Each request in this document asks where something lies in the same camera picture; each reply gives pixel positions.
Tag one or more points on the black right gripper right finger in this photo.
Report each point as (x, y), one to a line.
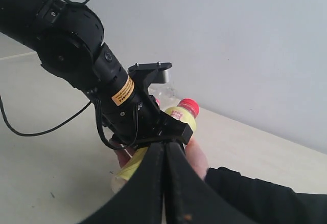
(188, 199)

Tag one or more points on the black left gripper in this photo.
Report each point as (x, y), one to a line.
(137, 121)

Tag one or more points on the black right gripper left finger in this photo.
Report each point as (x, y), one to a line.
(140, 200)

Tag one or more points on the yellow drink bottle red cap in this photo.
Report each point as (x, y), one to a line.
(185, 111)

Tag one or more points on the clear bottle red label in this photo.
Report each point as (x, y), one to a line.
(164, 94)

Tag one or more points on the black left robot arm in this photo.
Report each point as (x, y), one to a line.
(68, 38)

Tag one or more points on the person's open bare hand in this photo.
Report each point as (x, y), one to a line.
(193, 153)

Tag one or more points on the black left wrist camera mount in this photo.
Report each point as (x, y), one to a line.
(146, 74)

